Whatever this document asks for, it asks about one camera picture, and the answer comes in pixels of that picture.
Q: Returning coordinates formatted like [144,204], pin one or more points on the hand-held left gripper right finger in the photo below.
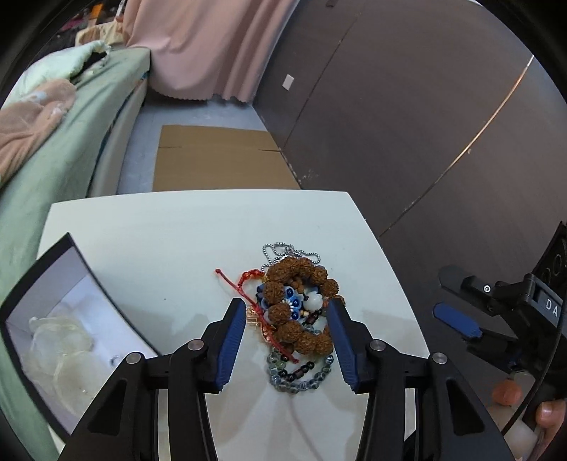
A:
[343,343]

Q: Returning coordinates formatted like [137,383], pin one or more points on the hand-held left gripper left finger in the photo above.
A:
[230,337]

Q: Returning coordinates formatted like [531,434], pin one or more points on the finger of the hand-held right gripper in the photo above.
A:
[476,288]
[454,320]

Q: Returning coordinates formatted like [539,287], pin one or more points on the white round bead pendant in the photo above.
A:
[314,302]

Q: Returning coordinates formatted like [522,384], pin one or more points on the black box with white inside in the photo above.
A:
[57,283]

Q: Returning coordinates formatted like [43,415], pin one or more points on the person's right hand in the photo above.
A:
[507,392]

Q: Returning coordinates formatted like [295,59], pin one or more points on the clear plastic bag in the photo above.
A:
[62,354]

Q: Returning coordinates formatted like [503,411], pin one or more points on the flat brown cardboard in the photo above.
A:
[221,159]

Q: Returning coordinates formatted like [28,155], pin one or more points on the bed with green sheet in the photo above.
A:
[57,150]

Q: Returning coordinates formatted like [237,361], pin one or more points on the peach printed blanket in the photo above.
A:
[26,128]

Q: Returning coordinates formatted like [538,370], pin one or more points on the pink curtain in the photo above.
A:
[199,44]

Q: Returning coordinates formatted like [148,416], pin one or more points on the pale green pillow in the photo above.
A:
[57,62]

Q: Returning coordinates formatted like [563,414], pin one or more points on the beige printed cushion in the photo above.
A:
[99,35]

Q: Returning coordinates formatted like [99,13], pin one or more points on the white wall outlet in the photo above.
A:
[288,82]

